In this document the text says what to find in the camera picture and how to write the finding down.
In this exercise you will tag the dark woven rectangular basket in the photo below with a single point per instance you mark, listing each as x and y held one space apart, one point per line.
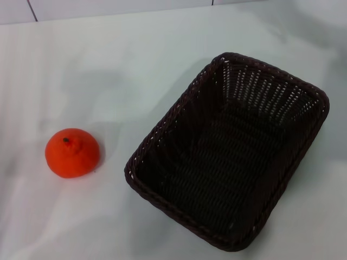
225 162

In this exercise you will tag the orange tangerine fruit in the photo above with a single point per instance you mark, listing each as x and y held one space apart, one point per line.
71 155

